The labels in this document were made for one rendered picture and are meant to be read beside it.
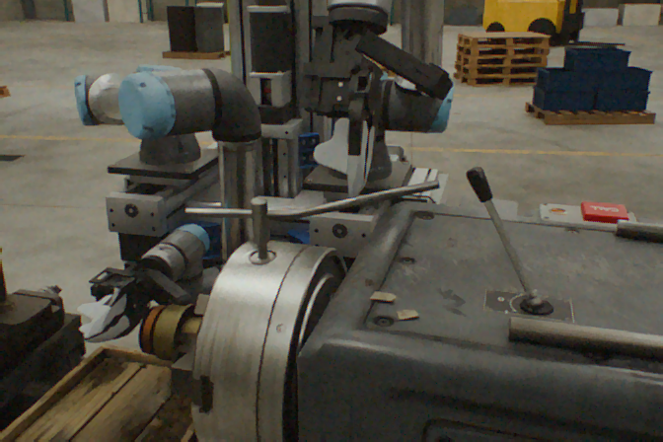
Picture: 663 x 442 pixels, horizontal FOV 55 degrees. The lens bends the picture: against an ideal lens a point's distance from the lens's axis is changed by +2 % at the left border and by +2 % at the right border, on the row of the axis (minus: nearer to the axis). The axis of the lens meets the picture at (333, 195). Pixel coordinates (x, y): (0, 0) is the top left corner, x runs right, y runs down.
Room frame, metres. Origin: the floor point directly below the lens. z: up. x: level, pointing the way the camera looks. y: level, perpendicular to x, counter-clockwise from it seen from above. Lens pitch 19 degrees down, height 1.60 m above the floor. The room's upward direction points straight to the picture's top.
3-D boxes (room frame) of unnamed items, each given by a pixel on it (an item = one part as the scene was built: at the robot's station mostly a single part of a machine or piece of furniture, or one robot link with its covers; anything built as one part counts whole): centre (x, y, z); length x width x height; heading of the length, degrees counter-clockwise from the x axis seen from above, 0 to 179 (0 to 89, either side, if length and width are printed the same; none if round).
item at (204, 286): (1.14, 0.29, 0.99); 0.11 x 0.08 x 0.11; 124
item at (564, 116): (7.38, -3.01, 0.39); 1.20 x 0.80 x 0.79; 92
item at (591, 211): (0.88, -0.41, 1.26); 0.06 x 0.06 x 0.02; 74
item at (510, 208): (0.93, -0.25, 1.24); 0.09 x 0.08 x 0.03; 74
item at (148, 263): (0.98, 0.35, 1.08); 0.12 x 0.09 x 0.08; 164
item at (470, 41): (10.11, -2.65, 0.36); 1.26 x 0.86 x 0.73; 95
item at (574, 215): (0.89, -0.38, 1.23); 0.13 x 0.08 x 0.05; 74
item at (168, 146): (1.54, 0.42, 1.21); 0.15 x 0.15 x 0.10
